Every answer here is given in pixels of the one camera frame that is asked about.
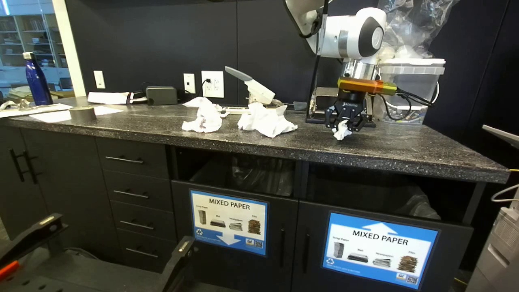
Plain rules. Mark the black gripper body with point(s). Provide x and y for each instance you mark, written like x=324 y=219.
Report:
x=356 y=100

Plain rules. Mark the clear plastic bucket with lid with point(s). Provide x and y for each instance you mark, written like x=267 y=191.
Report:
x=423 y=81

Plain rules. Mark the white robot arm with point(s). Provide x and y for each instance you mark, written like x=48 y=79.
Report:
x=347 y=32

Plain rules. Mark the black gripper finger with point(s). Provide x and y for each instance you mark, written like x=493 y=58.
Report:
x=335 y=115
x=360 y=120

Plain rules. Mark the white wall plate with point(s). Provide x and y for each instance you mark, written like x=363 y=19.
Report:
x=189 y=83

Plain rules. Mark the white window frame post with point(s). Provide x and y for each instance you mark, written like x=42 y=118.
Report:
x=71 y=49

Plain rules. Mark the orange wrist camera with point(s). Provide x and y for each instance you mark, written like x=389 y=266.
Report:
x=368 y=84

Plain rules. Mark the black drawer front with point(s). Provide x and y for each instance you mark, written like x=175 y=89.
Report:
x=136 y=242
x=119 y=147
x=124 y=183
x=131 y=212

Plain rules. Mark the small black white device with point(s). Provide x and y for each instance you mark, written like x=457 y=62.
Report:
x=139 y=97

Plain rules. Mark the mixed paper sign down arrow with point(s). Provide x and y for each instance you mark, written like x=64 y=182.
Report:
x=230 y=220

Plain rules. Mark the clear plastic bag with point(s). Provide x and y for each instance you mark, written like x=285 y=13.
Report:
x=423 y=21

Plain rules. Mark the black cabinet door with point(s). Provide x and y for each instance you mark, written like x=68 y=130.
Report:
x=71 y=188
x=9 y=204

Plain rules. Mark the white outlet plate with plug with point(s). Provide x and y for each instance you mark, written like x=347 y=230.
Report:
x=214 y=83

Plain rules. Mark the black clamp with orange grip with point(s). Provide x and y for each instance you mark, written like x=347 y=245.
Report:
x=34 y=237

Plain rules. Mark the black bin liner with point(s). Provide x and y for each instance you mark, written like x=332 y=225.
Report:
x=244 y=175
x=400 y=196

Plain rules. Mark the folded white paper stack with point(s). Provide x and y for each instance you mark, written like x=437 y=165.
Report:
x=110 y=97

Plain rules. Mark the grey white office printer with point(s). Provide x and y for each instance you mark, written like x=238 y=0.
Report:
x=497 y=253

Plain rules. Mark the black recycling bin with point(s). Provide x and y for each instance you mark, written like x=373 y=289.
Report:
x=244 y=269

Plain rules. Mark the black box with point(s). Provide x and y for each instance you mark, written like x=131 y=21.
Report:
x=162 y=94

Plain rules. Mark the mixed paper sign up arrow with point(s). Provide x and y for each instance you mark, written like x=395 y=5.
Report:
x=379 y=248

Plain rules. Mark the blue bottle with white cap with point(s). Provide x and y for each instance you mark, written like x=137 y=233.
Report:
x=38 y=81

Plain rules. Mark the white light switch plate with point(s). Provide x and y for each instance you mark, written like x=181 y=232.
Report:
x=100 y=78

